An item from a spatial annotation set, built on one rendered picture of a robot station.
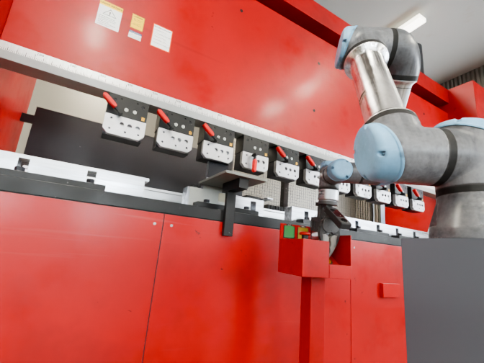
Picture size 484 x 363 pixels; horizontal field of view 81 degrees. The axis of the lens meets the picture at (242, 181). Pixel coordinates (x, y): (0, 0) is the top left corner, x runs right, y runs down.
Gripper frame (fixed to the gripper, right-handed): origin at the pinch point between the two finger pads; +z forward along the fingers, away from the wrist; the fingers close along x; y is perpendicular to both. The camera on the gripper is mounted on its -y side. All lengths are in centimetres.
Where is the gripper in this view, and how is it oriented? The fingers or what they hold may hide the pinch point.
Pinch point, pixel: (328, 256)
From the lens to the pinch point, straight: 110.7
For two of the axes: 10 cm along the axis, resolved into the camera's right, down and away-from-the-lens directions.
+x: -9.3, -1.6, -3.4
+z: -1.1, 9.8, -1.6
